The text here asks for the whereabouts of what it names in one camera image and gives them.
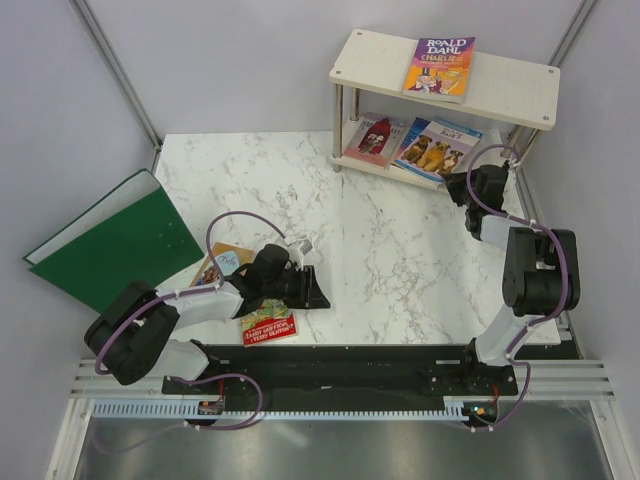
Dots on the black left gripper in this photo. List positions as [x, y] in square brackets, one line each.
[314, 296]

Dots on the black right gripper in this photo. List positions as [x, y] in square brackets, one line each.
[454, 182]

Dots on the red 13-Storey Treehouse book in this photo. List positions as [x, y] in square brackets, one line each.
[272, 321]

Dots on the Why Do Dogs Bark book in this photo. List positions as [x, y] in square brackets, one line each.
[451, 144]

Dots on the orange Charlie portrait book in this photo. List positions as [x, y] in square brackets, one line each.
[228, 257]

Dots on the Charlie Chocolate Factory book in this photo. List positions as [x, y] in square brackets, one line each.
[440, 69]

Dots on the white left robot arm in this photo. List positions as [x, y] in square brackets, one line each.
[132, 338]

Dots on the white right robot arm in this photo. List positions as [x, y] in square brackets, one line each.
[540, 278]

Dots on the red house cover book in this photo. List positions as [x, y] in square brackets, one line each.
[376, 139]

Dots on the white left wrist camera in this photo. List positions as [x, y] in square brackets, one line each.
[298, 249]

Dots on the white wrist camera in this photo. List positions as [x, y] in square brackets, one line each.
[298, 249]
[512, 164]

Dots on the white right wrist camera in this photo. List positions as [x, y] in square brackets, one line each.
[512, 164]

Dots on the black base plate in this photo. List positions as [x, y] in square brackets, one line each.
[365, 377]

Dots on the white slotted cable duct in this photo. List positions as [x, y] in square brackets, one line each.
[197, 410]

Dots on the green ring binder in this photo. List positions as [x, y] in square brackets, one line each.
[134, 232]

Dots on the aluminium rail frame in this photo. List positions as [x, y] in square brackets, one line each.
[549, 381]

